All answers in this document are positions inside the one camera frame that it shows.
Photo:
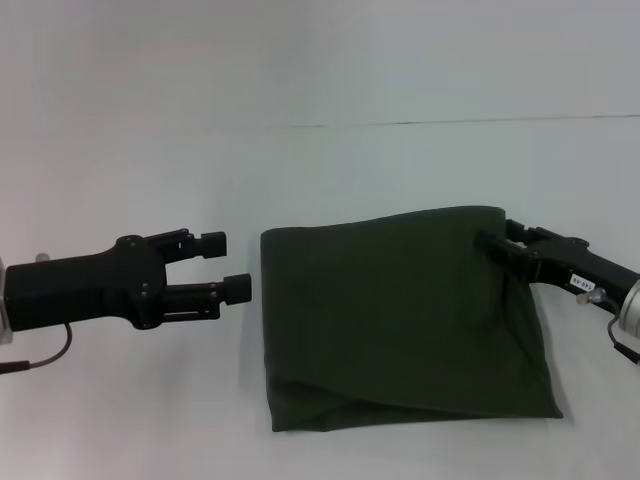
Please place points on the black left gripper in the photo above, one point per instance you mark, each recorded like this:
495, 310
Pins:
85, 287

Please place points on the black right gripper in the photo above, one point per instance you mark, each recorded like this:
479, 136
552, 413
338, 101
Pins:
575, 265

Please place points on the dark green printed T-shirt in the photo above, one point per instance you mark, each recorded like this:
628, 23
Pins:
400, 325

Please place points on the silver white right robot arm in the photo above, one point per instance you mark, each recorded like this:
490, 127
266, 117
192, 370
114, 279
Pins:
631, 307

